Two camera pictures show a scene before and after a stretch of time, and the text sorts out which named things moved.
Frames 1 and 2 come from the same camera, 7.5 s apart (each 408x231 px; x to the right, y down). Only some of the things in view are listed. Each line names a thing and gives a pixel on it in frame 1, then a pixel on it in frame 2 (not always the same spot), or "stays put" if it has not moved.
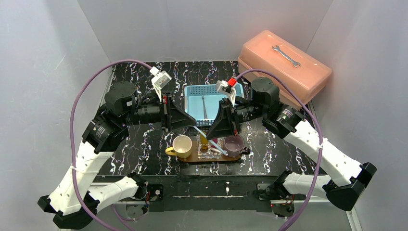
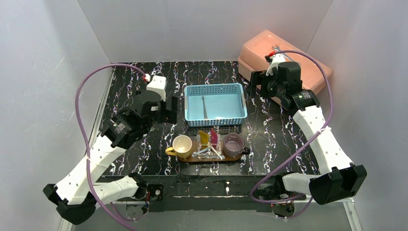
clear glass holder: (206, 150) stays put
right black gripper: (231, 116) -> (255, 83)
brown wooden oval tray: (193, 156) stays put
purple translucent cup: (234, 145) stays put
